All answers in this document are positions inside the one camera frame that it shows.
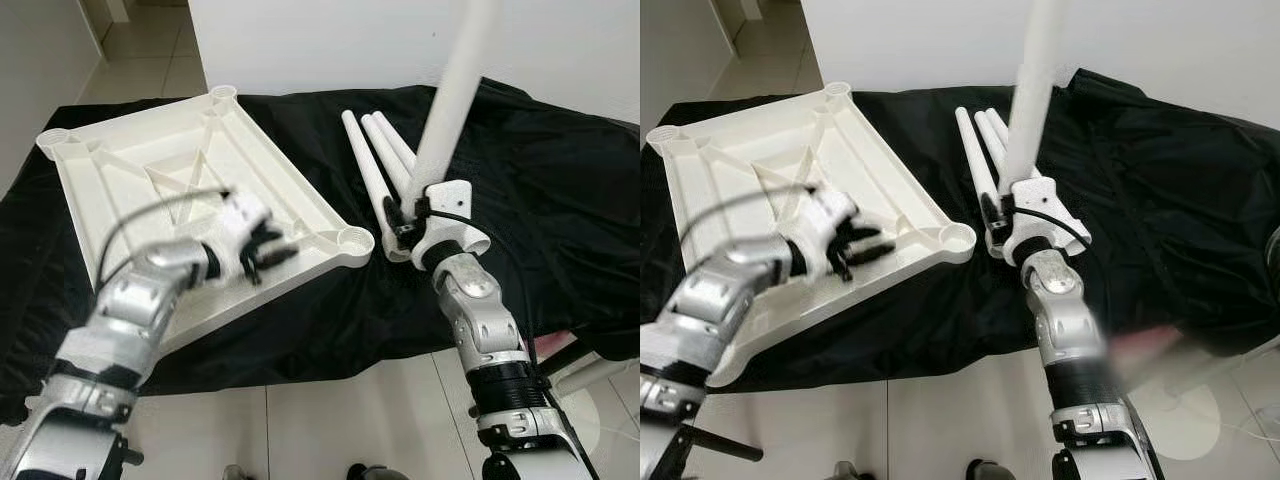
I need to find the white plastic table top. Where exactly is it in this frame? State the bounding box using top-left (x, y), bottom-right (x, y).
top-left (36, 84), bottom-right (376, 359)
top-left (645, 82), bottom-right (979, 389)

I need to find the black cloth table cover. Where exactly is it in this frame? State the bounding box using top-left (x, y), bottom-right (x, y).
top-left (0, 75), bottom-right (641, 426)
top-left (640, 68), bottom-right (1280, 396)

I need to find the pink object under table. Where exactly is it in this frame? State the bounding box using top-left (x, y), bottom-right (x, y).
top-left (535, 332), bottom-right (579, 363)

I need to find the black cylindrical rod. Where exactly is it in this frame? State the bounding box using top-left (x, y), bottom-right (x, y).
top-left (690, 425), bottom-right (766, 464)

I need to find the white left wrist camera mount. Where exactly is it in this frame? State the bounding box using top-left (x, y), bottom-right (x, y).
top-left (795, 185), bottom-right (861, 276)
top-left (205, 190), bottom-right (276, 286)

